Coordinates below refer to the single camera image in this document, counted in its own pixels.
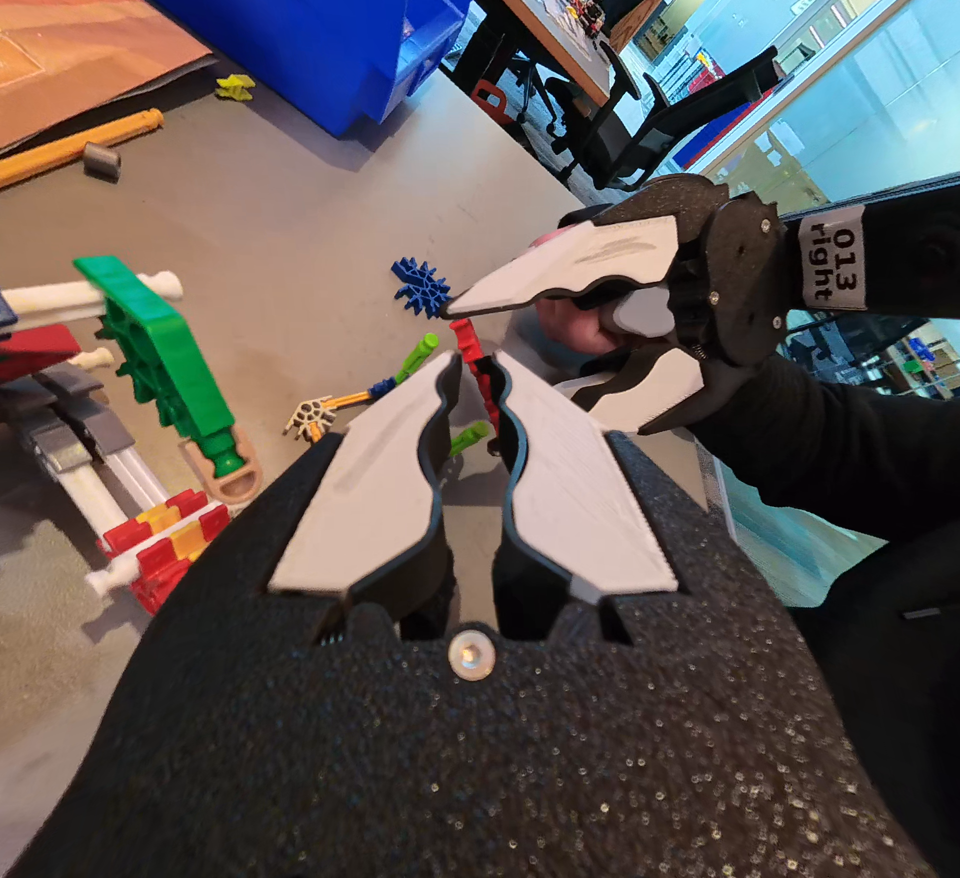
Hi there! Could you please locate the person's right hand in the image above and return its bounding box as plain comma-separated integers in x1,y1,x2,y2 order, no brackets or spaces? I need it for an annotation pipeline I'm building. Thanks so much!
536,295,625,359

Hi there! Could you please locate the wooden background desk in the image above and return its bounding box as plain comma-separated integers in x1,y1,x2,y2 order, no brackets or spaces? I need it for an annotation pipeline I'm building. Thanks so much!
480,0,624,106

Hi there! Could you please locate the long yellow rod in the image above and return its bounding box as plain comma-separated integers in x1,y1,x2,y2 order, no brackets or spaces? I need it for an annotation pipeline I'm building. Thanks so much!
0,109,165,190

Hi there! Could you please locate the toy instruction booklet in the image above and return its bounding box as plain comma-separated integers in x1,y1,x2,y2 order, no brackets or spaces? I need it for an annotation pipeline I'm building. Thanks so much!
0,0,219,155

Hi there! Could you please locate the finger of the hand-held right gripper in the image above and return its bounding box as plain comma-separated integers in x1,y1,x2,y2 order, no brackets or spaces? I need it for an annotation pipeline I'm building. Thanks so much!
555,344,708,435
438,215,681,321

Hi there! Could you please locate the red connector bridge green rod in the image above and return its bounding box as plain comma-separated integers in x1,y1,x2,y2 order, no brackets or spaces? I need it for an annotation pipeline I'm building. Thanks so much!
450,319,502,436

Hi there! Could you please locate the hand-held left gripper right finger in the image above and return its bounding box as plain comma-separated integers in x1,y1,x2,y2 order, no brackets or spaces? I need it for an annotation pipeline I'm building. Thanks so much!
493,350,681,606

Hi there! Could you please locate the rod frame with lime posts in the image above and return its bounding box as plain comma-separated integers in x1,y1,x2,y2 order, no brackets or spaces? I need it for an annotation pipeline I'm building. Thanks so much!
283,332,492,459

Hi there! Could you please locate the grey cylindrical spacer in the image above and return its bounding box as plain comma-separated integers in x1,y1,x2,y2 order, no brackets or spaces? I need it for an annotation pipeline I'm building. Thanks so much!
82,141,123,183

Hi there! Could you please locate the blue plastic bin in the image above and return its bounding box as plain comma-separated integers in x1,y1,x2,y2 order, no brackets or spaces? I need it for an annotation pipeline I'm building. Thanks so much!
45,0,490,138

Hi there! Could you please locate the blue snowflake connector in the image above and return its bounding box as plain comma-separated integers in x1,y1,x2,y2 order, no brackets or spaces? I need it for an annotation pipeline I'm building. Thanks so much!
391,257,453,315

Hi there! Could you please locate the black office chair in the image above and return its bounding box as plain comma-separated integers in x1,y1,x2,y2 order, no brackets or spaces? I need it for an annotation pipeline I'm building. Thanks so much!
547,41,676,192
645,45,796,144

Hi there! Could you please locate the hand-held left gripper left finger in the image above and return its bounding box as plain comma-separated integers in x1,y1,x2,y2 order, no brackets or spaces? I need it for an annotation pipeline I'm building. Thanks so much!
267,350,462,601

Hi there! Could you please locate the multicolour construction toy model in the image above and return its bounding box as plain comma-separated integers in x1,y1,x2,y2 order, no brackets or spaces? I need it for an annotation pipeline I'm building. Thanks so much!
0,255,264,616

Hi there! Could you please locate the person's dark clothing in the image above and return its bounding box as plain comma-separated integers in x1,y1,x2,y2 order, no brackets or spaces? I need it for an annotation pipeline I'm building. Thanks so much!
791,533,960,878

